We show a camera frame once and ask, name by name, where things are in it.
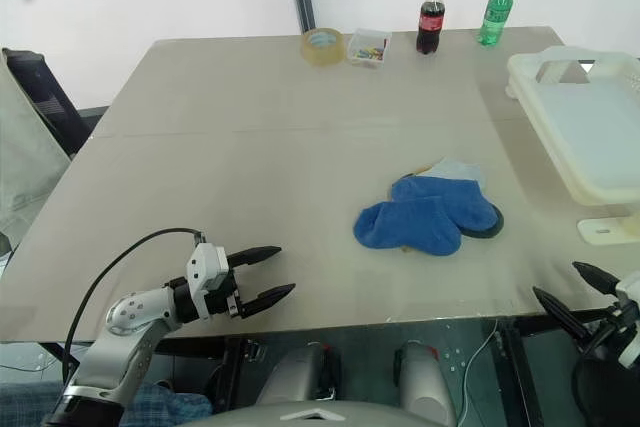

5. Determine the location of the grey robot torso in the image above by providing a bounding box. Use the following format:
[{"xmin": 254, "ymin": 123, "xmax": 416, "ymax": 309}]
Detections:
[{"xmin": 207, "ymin": 398, "xmax": 422, "ymax": 427}]

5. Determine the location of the green plastic bottle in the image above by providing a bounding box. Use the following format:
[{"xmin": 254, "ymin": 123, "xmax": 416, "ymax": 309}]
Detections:
[{"xmin": 476, "ymin": 0, "xmax": 517, "ymax": 47}]

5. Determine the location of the black mesh office chair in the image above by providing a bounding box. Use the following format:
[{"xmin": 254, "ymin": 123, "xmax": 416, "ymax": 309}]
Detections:
[{"xmin": 2, "ymin": 48, "xmax": 110, "ymax": 159}]

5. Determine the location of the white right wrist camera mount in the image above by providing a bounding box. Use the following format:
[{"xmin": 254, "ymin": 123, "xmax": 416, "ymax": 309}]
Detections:
[{"xmin": 613, "ymin": 270, "xmax": 640, "ymax": 369}]

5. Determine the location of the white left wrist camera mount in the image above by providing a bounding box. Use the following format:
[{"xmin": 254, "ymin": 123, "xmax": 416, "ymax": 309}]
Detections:
[{"xmin": 185, "ymin": 242, "xmax": 229, "ymax": 321}]

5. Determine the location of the blue plaid cloth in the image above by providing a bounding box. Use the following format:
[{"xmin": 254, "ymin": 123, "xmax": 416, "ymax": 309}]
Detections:
[{"xmin": 0, "ymin": 379, "xmax": 215, "ymax": 427}]

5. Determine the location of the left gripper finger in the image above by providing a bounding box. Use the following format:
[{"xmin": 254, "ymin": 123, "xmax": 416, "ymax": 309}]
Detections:
[
  {"xmin": 227, "ymin": 245, "xmax": 283, "ymax": 270},
  {"xmin": 240, "ymin": 283, "xmax": 298, "ymax": 319}
]

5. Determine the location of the black sock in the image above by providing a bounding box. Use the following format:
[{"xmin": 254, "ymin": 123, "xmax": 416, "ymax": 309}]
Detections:
[{"xmin": 458, "ymin": 203, "xmax": 505, "ymax": 241}]

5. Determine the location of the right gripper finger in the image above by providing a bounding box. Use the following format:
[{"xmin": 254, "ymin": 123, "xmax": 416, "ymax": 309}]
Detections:
[
  {"xmin": 531, "ymin": 286, "xmax": 593, "ymax": 342},
  {"xmin": 571, "ymin": 260, "xmax": 624, "ymax": 296}
]

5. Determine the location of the white plastic bracket piece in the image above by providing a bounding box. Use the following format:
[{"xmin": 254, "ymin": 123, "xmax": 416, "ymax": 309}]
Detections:
[{"xmin": 576, "ymin": 213, "xmax": 640, "ymax": 247}]

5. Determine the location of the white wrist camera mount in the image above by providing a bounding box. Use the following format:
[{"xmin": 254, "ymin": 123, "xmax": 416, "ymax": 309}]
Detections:
[
  {"xmin": 185, "ymin": 242, "xmax": 229, "ymax": 321},
  {"xmin": 613, "ymin": 270, "xmax": 640, "ymax": 369}
]

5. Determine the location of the beige cloth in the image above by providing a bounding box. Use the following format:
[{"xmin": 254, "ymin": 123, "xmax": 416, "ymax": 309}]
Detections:
[{"xmin": 0, "ymin": 48, "xmax": 72, "ymax": 254}]

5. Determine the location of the white plastic basket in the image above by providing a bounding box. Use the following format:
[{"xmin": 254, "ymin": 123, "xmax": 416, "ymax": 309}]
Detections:
[{"xmin": 506, "ymin": 45, "xmax": 640, "ymax": 208}]

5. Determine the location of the light blue cloth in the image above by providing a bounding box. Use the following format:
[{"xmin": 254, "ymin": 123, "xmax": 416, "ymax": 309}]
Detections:
[{"xmin": 428, "ymin": 157, "xmax": 487, "ymax": 185}]

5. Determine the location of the blue terry sock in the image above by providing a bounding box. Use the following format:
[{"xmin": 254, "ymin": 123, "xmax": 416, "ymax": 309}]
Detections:
[
  {"xmin": 389, "ymin": 176, "xmax": 499, "ymax": 238},
  {"xmin": 353, "ymin": 196, "xmax": 464, "ymax": 257}
]

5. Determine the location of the thin white cable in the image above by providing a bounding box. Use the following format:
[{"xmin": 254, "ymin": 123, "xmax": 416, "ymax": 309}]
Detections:
[{"xmin": 460, "ymin": 318, "xmax": 502, "ymax": 424}]

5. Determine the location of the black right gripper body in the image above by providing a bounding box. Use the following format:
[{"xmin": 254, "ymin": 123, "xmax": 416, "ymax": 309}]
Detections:
[{"xmin": 579, "ymin": 303, "xmax": 632, "ymax": 349}]

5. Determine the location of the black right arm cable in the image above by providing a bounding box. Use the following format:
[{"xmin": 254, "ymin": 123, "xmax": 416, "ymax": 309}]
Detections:
[{"xmin": 570, "ymin": 327, "xmax": 622, "ymax": 427}]

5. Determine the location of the clear packing tape roll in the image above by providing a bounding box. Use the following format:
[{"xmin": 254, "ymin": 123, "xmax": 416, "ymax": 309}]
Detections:
[{"xmin": 299, "ymin": 26, "xmax": 347, "ymax": 69}]

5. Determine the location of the grey left robot leg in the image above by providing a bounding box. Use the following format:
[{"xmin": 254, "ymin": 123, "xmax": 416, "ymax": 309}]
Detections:
[{"xmin": 255, "ymin": 341, "xmax": 343, "ymax": 406}]

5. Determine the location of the grey robot leg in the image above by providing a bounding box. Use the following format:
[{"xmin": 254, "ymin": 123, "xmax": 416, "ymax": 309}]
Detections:
[
  {"xmin": 255, "ymin": 341, "xmax": 343, "ymax": 406},
  {"xmin": 392, "ymin": 340, "xmax": 457, "ymax": 427}
]

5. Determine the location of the clear box of coloured clips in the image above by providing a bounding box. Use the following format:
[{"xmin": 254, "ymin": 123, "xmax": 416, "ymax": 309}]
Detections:
[{"xmin": 346, "ymin": 27, "xmax": 393, "ymax": 69}]

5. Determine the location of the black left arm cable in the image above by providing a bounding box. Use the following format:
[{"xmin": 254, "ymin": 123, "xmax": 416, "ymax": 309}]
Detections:
[{"xmin": 61, "ymin": 227, "xmax": 208, "ymax": 384}]

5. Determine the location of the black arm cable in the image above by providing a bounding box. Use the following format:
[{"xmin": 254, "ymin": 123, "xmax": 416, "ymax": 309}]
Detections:
[
  {"xmin": 61, "ymin": 227, "xmax": 208, "ymax": 384},
  {"xmin": 570, "ymin": 327, "xmax": 622, "ymax": 427}
]

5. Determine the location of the grey right robot leg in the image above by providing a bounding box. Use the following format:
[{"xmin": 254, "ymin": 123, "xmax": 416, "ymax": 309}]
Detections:
[{"xmin": 392, "ymin": 340, "xmax": 457, "ymax": 427}]

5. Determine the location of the cola bottle with red cap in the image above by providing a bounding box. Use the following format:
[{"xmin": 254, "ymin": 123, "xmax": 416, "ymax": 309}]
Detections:
[{"xmin": 415, "ymin": 0, "xmax": 447, "ymax": 56}]

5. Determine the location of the black table frame leg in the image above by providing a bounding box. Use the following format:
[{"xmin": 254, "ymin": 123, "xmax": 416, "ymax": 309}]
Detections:
[
  {"xmin": 491, "ymin": 310, "xmax": 617, "ymax": 427},
  {"xmin": 211, "ymin": 337, "xmax": 267, "ymax": 411}
]

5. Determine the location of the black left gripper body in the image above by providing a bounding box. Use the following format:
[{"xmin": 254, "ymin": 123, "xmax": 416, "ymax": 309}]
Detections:
[{"xmin": 203, "ymin": 269, "xmax": 252, "ymax": 321}]

